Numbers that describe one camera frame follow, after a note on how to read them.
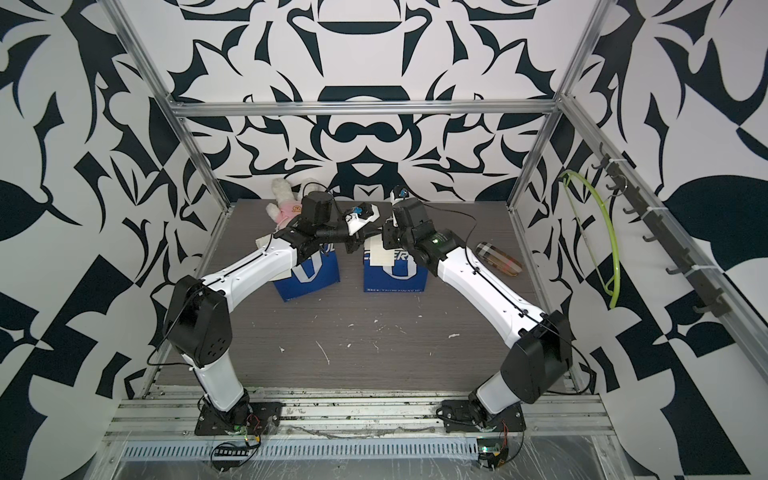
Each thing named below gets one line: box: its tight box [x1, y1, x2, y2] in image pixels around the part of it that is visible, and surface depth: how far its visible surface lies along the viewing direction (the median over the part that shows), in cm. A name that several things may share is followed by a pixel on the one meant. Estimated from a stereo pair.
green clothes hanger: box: [560, 170, 621, 309], surface depth 73 cm
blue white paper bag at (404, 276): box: [363, 237, 429, 293], surface depth 89 cm
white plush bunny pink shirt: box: [266, 178, 322, 227], surface depth 113 cm
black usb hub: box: [214, 447, 251, 457], surface depth 74 cm
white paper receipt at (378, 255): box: [370, 234, 395, 266], surface depth 87 cm
